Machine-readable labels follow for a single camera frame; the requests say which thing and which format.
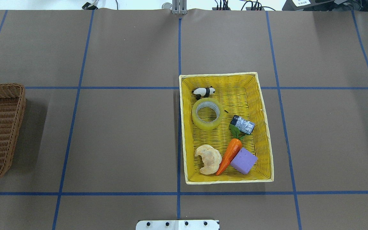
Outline small black labelled can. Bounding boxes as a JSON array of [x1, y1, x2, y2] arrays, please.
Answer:
[[230, 115, 255, 135]]

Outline grey camera mast bracket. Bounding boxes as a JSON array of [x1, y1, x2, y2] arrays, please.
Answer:
[[171, 0, 188, 15]]

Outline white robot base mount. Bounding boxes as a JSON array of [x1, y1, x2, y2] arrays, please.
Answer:
[[135, 219, 220, 230]]

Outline toy croissant bread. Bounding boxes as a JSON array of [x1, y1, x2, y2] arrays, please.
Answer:
[[195, 145, 222, 175]]

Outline purple foam block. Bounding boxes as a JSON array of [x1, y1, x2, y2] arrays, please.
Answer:
[[230, 148, 258, 175]]

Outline panda figurine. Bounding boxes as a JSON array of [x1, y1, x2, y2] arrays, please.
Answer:
[[192, 86, 216, 101]]

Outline orange toy carrot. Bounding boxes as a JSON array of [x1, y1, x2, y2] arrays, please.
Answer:
[[216, 124, 246, 176]]

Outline clear yellowish tape roll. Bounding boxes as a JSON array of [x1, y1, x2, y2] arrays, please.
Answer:
[[191, 98, 224, 131]]

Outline yellow woven basket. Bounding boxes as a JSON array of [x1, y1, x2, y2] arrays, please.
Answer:
[[179, 72, 274, 185]]

